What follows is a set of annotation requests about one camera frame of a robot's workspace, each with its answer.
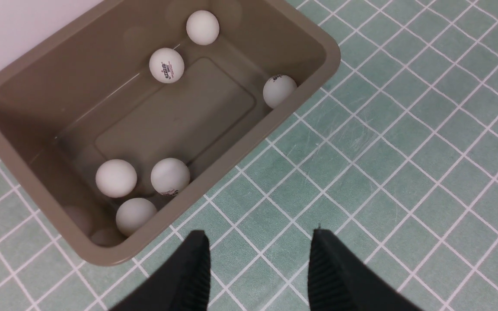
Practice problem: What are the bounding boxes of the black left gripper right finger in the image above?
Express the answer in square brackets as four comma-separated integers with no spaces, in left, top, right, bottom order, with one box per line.
[308,228,420,311]

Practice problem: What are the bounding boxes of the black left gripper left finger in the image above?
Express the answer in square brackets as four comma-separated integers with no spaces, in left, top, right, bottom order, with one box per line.
[112,230,211,311]

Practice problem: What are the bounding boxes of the white ping-pong ball with mark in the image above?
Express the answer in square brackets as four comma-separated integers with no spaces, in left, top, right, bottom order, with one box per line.
[262,74,298,109]

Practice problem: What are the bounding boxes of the white ping-pong ball with logo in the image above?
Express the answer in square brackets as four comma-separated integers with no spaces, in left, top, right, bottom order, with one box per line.
[150,48,185,83]

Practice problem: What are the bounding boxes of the green checkered tablecloth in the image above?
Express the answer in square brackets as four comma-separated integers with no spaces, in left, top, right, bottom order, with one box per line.
[0,0,498,311]

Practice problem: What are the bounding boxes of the olive green plastic bin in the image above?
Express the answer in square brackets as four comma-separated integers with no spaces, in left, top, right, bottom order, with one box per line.
[0,0,340,266]

